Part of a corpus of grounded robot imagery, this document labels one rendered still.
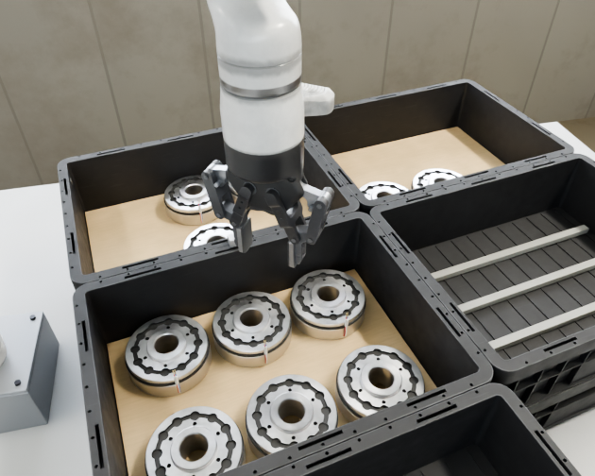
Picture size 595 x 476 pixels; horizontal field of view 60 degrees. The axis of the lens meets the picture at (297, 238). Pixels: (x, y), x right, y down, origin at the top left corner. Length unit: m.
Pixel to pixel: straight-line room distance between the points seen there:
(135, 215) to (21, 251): 0.30
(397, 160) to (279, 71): 0.64
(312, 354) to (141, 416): 0.22
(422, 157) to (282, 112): 0.65
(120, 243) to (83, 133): 1.62
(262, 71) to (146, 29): 1.84
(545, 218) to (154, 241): 0.66
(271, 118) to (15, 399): 0.54
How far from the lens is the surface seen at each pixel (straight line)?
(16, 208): 1.26
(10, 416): 0.84
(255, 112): 0.44
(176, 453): 0.59
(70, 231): 0.76
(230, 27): 0.43
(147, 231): 0.89
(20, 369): 0.82
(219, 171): 0.54
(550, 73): 2.98
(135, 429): 0.66
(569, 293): 0.85
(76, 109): 2.41
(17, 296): 1.05
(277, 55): 0.42
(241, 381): 0.67
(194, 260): 0.67
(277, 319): 0.68
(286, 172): 0.47
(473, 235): 0.90
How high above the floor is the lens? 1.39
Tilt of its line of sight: 42 degrees down
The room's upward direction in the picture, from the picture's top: straight up
